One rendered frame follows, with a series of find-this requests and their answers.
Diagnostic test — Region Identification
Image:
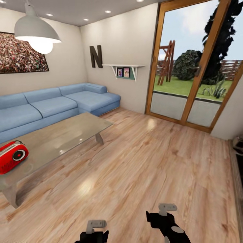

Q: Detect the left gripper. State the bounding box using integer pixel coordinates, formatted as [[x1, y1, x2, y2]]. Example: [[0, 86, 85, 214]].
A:
[[80, 231, 109, 243]]

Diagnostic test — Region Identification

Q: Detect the radio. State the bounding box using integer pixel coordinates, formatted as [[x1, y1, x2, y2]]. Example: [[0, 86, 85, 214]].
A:
[[0, 140, 29, 175]]

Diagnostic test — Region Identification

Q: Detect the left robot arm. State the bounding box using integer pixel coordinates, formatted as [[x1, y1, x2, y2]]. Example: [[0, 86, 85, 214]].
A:
[[74, 220, 109, 243]]

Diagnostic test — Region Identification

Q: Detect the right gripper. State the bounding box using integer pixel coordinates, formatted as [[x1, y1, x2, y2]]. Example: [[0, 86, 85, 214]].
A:
[[146, 211, 174, 232]]

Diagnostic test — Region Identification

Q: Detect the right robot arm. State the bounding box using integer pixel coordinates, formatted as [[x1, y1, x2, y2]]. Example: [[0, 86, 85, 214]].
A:
[[146, 203, 191, 243]]

